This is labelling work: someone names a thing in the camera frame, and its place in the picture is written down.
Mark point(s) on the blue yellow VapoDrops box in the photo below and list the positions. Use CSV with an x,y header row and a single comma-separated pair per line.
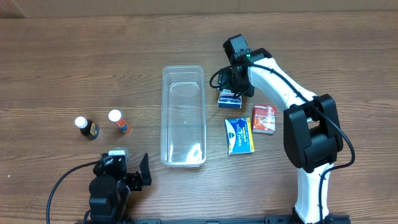
x,y
239,136

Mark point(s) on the dark bottle white cap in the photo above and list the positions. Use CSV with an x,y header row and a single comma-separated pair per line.
x,y
87,127

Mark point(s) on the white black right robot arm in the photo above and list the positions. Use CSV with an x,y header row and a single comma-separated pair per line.
x,y
312,135

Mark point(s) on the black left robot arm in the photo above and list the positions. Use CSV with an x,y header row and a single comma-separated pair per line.
x,y
110,189

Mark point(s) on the orange tube white cap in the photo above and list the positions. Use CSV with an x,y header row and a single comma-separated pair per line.
x,y
116,116

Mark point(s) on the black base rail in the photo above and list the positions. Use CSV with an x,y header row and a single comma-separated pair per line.
x,y
270,219

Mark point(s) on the clear plastic container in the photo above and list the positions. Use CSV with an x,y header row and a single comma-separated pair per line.
x,y
183,134

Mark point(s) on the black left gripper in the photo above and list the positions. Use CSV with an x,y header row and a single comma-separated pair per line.
x,y
134,180

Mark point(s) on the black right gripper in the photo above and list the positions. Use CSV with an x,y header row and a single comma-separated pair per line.
x,y
232,80

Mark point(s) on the white blue Hansaplast box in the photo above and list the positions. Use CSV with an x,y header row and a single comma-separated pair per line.
x,y
227,99

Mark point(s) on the red orange small box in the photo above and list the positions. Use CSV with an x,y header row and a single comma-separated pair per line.
x,y
263,119

